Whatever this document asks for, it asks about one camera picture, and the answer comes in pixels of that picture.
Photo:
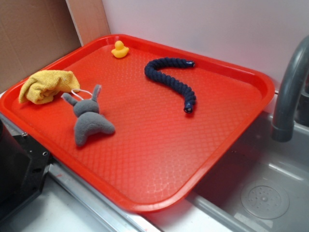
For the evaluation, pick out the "yellow microfibre cloth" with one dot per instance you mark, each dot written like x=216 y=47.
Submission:
x=42 y=86

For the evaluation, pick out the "brown cardboard panel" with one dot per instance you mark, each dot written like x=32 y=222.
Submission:
x=34 y=33

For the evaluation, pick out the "yellow rubber duck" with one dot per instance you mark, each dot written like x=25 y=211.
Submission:
x=120 y=50

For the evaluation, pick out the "grey plastic toy faucet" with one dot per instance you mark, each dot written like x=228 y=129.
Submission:
x=292 y=105

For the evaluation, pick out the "red plastic serving tray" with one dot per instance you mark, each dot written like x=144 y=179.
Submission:
x=158 y=152

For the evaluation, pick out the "grey plastic toy sink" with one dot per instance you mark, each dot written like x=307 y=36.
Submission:
x=259 y=185

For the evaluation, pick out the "grey plush bunny toy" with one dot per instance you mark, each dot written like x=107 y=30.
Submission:
x=89 y=120

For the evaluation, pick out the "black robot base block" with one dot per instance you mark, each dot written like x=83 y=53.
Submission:
x=23 y=167

